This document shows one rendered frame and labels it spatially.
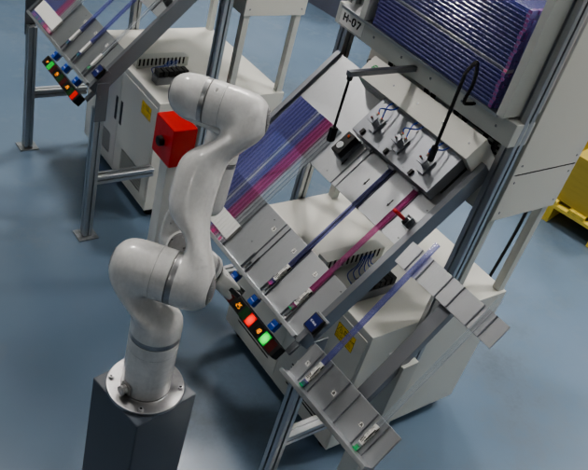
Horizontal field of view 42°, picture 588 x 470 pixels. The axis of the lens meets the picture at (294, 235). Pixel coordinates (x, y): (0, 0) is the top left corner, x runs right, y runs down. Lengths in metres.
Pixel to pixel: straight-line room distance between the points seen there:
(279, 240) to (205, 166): 0.70
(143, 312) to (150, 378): 0.19
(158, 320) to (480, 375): 1.95
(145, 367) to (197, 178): 0.47
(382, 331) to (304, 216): 0.59
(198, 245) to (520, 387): 2.11
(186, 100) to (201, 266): 0.35
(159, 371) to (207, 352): 1.22
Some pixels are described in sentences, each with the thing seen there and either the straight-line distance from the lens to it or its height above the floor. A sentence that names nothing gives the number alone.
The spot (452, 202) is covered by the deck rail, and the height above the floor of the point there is 1.12.
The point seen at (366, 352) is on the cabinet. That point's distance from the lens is 2.41.
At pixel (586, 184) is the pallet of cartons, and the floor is 0.31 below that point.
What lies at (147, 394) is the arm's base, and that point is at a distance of 1.87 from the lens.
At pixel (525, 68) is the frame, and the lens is 2.00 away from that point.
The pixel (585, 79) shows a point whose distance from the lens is 2.29.
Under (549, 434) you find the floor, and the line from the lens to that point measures 3.34.
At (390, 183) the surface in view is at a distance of 2.22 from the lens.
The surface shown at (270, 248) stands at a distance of 2.28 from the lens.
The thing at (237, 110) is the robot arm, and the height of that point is 1.41.
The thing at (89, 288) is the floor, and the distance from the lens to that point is 3.21.
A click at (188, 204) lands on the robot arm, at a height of 1.23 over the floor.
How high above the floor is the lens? 2.16
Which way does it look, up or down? 35 degrees down
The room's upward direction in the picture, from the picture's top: 17 degrees clockwise
